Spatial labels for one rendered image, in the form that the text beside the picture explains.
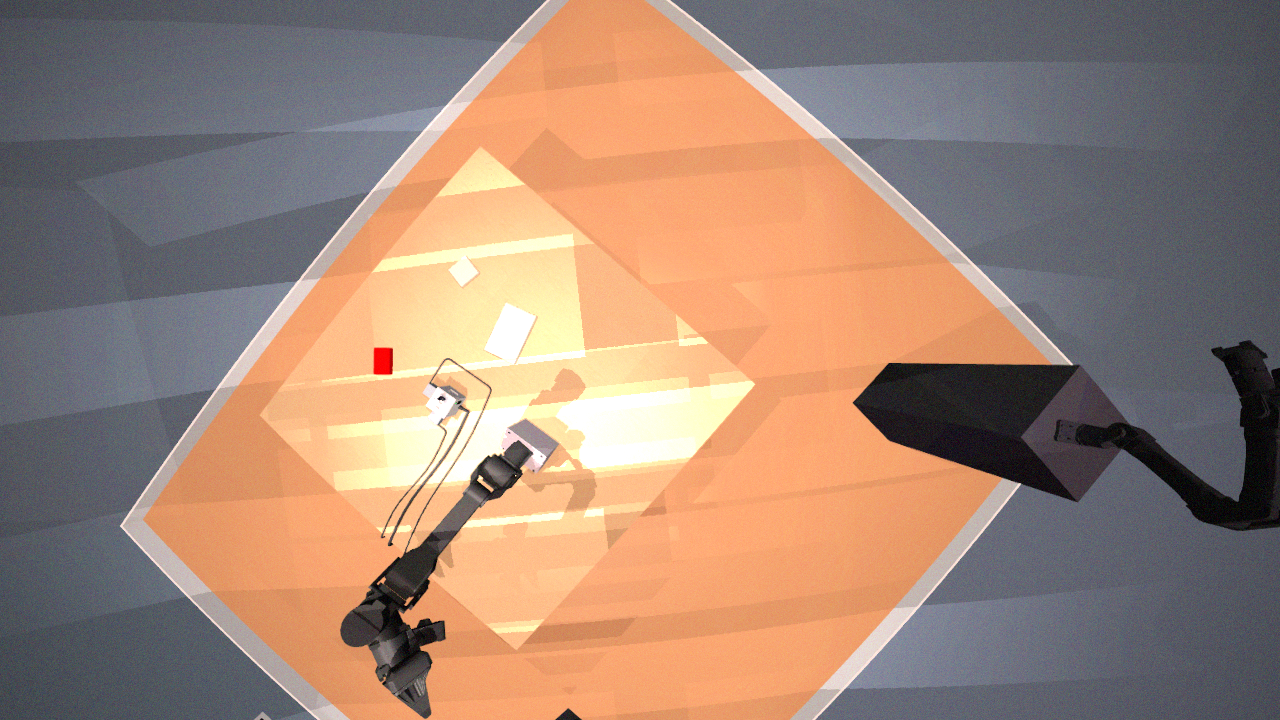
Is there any red rectangular block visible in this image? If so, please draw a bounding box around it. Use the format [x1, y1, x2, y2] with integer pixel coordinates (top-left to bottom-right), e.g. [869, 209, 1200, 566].
[372, 347, 393, 374]

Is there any beige flat rectangular slab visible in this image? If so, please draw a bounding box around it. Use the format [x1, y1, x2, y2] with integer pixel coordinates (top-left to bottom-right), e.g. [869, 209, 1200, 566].
[448, 256, 480, 288]

